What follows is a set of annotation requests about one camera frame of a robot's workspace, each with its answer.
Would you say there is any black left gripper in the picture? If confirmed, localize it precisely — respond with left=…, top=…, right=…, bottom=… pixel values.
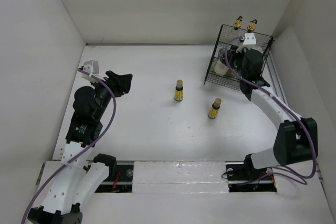
left=90, top=71, right=131, bottom=120

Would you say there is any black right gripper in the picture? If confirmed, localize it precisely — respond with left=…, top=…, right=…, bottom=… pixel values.
left=225, top=45, right=249, bottom=79

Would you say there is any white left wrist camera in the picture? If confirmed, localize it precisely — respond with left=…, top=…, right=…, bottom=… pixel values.
left=79, top=60, right=99, bottom=83

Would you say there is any glass bottle with dark sauce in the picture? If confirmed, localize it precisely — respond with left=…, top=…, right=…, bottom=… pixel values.
left=247, top=19, right=258, bottom=33

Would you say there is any black-cap white powder jar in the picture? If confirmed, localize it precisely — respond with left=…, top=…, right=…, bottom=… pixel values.
left=214, top=57, right=228, bottom=76

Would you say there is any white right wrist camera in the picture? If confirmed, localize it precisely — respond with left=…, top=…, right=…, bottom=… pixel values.
left=236, top=33, right=257, bottom=53

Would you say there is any small black-cap back jar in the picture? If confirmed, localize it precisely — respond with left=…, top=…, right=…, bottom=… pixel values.
left=226, top=70, right=237, bottom=78

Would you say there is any grey-lid white powder shaker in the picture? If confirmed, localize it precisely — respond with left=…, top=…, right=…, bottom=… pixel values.
left=218, top=48, right=226, bottom=61

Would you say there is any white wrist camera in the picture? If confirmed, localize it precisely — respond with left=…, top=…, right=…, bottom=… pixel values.
left=236, top=33, right=257, bottom=53
left=79, top=60, right=99, bottom=83

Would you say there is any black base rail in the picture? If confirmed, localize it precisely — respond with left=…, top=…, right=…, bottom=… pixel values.
left=96, top=161, right=277, bottom=194

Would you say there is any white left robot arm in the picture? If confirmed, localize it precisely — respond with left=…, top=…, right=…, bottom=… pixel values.
left=22, top=69, right=133, bottom=223

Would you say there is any small yellow bottle cork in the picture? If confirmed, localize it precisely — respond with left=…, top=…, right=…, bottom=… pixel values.
left=174, top=79, right=183, bottom=102
left=208, top=98, right=222, bottom=119

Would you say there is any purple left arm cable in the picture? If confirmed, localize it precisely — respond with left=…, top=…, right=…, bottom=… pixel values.
left=20, top=68, right=118, bottom=222

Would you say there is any black wire rack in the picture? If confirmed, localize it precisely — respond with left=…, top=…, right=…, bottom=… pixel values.
left=204, top=24, right=274, bottom=90

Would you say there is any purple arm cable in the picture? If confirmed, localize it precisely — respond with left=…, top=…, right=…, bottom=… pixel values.
left=20, top=68, right=118, bottom=222
left=224, top=36, right=318, bottom=185

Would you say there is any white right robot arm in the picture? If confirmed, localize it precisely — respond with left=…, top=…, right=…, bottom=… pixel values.
left=223, top=46, right=318, bottom=185

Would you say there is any clear glass bottle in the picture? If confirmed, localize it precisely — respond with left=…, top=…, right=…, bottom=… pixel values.
left=233, top=16, right=243, bottom=37

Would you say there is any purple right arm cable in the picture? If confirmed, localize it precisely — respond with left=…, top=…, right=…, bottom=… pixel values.
left=224, top=36, right=318, bottom=185

